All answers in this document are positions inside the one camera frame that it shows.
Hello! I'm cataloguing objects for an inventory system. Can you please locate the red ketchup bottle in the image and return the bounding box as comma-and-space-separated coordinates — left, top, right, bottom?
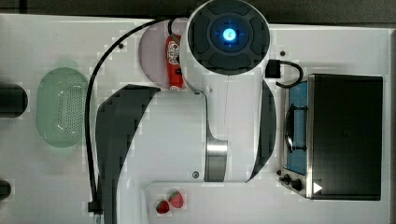
165, 35, 184, 91

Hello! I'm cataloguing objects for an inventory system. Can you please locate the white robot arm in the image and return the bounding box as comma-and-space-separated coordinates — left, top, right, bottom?
95, 0, 276, 224

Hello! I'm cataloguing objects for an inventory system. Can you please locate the pink round plate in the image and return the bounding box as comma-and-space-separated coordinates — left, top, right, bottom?
138, 18, 187, 90

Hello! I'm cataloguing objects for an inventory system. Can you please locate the large red strawberry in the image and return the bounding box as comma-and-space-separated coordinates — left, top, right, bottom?
168, 190, 184, 208

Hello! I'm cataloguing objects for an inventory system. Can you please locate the small red strawberry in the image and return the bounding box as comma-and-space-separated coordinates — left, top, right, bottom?
156, 200, 170, 215

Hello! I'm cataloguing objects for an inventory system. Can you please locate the black toaster oven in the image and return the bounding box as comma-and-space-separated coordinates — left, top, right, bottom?
278, 74, 383, 201

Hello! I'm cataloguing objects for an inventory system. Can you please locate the green perforated colander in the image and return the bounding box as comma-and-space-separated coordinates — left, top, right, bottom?
35, 60, 88, 154

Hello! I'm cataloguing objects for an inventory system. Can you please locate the dark grey cup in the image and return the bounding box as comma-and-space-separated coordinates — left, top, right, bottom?
0, 179, 11, 201

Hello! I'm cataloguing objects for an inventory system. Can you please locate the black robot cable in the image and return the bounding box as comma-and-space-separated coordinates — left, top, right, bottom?
84, 19, 166, 216

